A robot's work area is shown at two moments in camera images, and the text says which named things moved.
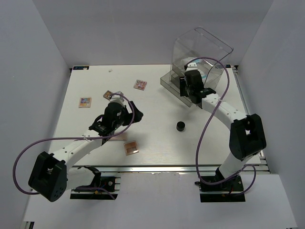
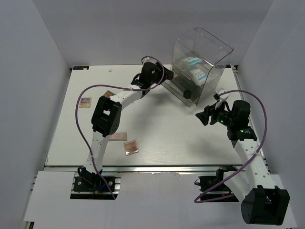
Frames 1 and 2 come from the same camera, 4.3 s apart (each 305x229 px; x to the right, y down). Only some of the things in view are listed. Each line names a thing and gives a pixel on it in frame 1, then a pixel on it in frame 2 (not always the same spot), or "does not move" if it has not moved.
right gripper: (182, 83) → (204, 116)
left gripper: (138, 115) → (160, 73)
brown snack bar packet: (108, 95) does not move
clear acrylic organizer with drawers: (198, 46) does not move
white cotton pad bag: (203, 76) does not move
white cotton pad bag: (184, 61) does not move
